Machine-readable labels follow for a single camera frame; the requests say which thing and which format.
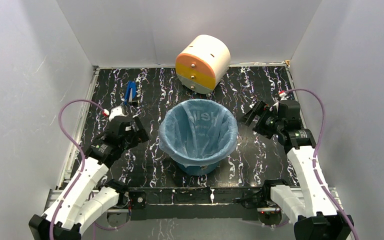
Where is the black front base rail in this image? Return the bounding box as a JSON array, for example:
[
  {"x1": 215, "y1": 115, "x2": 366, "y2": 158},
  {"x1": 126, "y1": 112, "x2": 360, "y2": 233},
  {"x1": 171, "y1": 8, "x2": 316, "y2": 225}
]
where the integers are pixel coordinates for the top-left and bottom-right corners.
[{"x1": 107, "y1": 186, "x2": 284, "y2": 226}]

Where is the blue stapler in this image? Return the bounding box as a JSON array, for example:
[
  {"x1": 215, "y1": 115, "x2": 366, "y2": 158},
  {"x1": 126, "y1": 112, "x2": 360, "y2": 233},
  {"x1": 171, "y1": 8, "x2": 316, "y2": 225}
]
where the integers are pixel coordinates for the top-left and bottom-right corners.
[{"x1": 124, "y1": 81, "x2": 138, "y2": 106}]

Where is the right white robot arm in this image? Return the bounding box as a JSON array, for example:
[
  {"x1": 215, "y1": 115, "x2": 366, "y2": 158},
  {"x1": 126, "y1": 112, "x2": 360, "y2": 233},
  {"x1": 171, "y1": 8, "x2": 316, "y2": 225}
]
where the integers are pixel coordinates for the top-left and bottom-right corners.
[{"x1": 239, "y1": 99, "x2": 354, "y2": 240}]

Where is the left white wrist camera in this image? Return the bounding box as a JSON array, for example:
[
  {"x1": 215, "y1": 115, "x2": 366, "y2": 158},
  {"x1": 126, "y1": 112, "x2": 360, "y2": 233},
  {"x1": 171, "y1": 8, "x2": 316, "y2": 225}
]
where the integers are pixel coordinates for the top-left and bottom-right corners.
[{"x1": 108, "y1": 106, "x2": 127, "y2": 122}]

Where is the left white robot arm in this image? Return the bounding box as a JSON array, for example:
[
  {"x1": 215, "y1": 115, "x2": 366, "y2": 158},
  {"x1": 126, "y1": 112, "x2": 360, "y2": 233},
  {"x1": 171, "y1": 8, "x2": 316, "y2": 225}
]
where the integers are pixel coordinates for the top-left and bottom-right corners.
[{"x1": 28, "y1": 115, "x2": 150, "y2": 240}]

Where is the white drawer box orange front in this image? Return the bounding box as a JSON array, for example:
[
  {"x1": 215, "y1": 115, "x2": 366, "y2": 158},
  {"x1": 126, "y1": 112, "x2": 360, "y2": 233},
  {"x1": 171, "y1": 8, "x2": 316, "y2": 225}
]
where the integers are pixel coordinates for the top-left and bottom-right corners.
[{"x1": 175, "y1": 34, "x2": 231, "y2": 96}]

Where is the teal plastic trash bin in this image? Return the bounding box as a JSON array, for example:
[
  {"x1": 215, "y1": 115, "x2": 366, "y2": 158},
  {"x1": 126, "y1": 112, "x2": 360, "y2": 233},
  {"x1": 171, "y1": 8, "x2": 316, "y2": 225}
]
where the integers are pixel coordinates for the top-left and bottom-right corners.
[{"x1": 171, "y1": 157, "x2": 224, "y2": 176}]

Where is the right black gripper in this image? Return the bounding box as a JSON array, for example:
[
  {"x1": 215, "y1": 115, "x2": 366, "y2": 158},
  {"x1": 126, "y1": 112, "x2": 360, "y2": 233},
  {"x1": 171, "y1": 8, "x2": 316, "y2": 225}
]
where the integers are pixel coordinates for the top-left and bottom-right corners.
[{"x1": 237, "y1": 100, "x2": 284, "y2": 140}]

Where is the light blue plastic bag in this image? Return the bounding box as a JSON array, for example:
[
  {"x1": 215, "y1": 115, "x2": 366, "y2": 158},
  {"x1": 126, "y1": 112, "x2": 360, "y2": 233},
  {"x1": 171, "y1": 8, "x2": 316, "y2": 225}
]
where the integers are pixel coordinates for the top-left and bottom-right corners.
[{"x1": 158, "y1": 98, "x2": 239, "y2": 167}]

